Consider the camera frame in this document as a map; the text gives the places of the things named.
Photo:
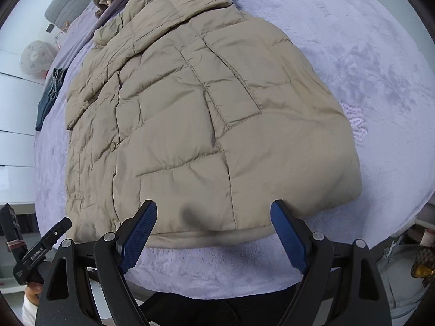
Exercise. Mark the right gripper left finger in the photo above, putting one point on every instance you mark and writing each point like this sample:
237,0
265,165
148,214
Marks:
116,253

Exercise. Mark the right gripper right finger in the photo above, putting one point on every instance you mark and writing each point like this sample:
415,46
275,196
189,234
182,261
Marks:
310,253

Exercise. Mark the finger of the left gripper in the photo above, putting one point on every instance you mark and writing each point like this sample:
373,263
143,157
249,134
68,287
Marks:
47,241

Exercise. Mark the beige puffer jacket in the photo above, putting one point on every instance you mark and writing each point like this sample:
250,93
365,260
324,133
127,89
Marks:
209,112

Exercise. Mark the person's left hand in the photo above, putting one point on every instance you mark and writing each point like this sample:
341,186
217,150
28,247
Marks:
32,292

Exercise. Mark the white wardrobe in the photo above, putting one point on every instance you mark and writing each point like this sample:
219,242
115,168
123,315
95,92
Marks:
20,96

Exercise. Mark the folded blue jeans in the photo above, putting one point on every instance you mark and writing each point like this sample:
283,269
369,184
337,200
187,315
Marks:
49,96

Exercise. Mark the white covered fan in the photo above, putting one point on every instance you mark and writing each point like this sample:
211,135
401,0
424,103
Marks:
37,57

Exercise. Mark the lilac bed blanket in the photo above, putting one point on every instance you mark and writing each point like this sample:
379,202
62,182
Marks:
385,87

